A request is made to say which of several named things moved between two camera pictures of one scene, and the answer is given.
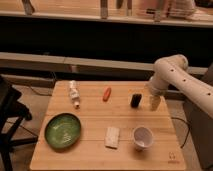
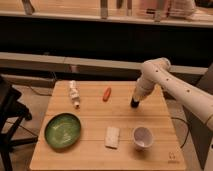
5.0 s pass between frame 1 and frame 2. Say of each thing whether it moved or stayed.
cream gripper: moved
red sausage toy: stayed
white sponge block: stayed
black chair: stayed
